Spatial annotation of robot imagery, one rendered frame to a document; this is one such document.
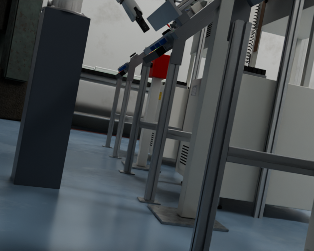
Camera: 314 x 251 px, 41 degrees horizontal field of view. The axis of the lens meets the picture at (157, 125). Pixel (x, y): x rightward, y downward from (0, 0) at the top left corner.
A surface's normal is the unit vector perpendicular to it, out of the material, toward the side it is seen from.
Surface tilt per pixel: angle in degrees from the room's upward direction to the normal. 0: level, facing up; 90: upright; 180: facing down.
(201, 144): 90
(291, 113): 90
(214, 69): 90
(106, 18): 90
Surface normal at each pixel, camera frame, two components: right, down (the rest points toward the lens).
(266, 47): 0.37, 0.09
